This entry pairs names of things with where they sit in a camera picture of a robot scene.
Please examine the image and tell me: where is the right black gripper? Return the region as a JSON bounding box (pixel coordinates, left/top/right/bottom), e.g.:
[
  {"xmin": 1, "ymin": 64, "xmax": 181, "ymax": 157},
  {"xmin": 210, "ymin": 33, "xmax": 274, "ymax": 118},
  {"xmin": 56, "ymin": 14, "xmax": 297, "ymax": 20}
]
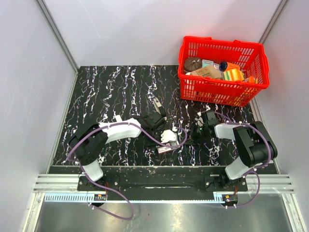
[{"xmin": 180, "ymin": 122, "xmax": 209, "ymax": 145}]

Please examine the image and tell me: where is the red white staple box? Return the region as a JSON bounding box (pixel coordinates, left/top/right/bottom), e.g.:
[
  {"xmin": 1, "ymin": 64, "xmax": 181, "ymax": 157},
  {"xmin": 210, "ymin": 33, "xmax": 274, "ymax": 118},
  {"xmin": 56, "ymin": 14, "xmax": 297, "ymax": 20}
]
[{"xmin": 157, "ymin": 142, "xmax": 179, "ymax": 154}]

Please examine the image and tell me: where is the white staple remover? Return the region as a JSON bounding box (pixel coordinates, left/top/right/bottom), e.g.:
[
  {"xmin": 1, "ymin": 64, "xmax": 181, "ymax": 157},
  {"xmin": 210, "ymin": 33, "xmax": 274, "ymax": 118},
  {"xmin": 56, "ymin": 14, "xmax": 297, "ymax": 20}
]
[{"xmin": 115, "ymin": 115, "xmax": 122, "ymax": 122}]

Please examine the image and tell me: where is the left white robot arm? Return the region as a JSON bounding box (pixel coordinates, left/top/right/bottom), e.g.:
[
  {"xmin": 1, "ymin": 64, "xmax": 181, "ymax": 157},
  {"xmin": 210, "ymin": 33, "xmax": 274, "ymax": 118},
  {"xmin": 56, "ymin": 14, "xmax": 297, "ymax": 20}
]
[{"xmin": 69, "ymin": 113, "xmax": 166, "ymax": 191}]

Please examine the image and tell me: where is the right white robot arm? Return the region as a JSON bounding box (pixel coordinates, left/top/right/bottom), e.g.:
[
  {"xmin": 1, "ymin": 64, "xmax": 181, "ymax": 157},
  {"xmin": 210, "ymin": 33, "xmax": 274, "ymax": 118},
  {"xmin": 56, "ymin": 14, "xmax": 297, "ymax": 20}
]
[{"xmin": 188, "ymin": 110, "xmax": 278, "ymax": 191}]

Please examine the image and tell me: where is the brown cardboard box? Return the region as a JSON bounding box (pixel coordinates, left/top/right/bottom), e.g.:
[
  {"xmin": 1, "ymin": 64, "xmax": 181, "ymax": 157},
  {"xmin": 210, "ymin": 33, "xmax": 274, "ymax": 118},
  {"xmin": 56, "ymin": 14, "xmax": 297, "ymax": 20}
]
[{"xmin": 190, "ymin": 65, "xmax": 222, "ymax": 79}]

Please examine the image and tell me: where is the yellow green striped box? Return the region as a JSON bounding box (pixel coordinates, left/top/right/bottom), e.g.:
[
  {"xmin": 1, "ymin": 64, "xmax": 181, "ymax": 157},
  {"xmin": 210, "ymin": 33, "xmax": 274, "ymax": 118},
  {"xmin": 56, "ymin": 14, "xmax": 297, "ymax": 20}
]
[{"xmin": 223, "ymin": 69, "xmax": 245, "ymax": 82}]

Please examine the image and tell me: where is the brown round object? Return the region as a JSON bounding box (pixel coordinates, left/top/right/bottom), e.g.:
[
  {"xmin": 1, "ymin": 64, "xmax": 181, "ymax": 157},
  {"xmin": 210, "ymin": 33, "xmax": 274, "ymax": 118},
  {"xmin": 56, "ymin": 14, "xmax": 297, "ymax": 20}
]
[{"xmin": 184, "ymin": 57, "xmax": 202, "ymax": 72}]

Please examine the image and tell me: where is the teal white small box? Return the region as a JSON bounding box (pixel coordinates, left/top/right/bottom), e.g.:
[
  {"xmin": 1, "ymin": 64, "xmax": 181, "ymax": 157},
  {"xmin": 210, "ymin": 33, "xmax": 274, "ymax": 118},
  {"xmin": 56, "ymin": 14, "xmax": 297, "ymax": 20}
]
[{"xmin": 202, "ymin": 59, "xmax": 214, "ymax": 68}]

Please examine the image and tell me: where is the dark blue bottle cap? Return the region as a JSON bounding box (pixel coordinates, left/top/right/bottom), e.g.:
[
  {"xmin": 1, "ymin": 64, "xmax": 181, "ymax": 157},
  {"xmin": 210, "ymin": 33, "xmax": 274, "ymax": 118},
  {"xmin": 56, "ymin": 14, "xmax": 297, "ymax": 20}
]
[{"xmin": 219, "ymin": 61, "xmax": 228, "ymax": 72}]

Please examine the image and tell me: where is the orange package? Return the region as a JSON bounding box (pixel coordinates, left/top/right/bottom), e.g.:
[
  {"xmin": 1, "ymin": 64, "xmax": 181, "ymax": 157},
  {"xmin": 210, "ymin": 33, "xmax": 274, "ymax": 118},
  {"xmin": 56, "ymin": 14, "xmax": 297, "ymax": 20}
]
[{"xmin": 243, "ymin": 76, "xmax": 258, "ymax": 84}]

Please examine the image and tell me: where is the red plastic basket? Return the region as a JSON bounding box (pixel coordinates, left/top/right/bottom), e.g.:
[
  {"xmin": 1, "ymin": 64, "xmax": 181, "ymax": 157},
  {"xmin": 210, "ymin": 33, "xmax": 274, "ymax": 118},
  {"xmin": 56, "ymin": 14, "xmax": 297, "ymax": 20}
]
[{"xmin": 178, "ymin": 36, "xmax": 269, "ymax": 107}]

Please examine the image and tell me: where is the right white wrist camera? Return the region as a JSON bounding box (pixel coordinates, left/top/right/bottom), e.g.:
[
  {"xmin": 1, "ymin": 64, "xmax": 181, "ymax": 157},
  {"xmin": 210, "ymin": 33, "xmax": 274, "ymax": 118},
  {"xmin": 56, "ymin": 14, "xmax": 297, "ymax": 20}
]
[{"xmin": 195, "ymin": 112, "xmax": 205, "ymax": 127}]

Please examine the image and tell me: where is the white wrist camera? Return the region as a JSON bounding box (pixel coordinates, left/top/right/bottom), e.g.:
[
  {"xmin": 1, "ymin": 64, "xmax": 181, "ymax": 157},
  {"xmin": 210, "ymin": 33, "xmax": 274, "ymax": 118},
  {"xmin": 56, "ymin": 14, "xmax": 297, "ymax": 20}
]
[
  {"xmin": 195, "ymin": 112, "xmax": 205, "ymax": 127},
  {"xmin": 161, "ymin": 130, "xmax": 178, "ymax": 144}
]

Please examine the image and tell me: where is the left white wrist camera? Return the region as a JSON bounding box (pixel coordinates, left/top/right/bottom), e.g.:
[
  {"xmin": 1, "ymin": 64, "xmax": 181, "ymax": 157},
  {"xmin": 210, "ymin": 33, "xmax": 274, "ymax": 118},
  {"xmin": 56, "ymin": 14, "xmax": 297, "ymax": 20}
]
[{"xmin": 161, "ymin": 130, "xmax": 178, "ymax": 144}]

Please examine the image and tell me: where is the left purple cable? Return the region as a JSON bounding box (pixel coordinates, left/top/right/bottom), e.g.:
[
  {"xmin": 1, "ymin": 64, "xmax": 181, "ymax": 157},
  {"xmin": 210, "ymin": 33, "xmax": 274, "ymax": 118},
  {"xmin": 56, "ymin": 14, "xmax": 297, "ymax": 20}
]
[{"xmin": 67, "ymin": 122, "xmax": 188, "ymax": 220}]

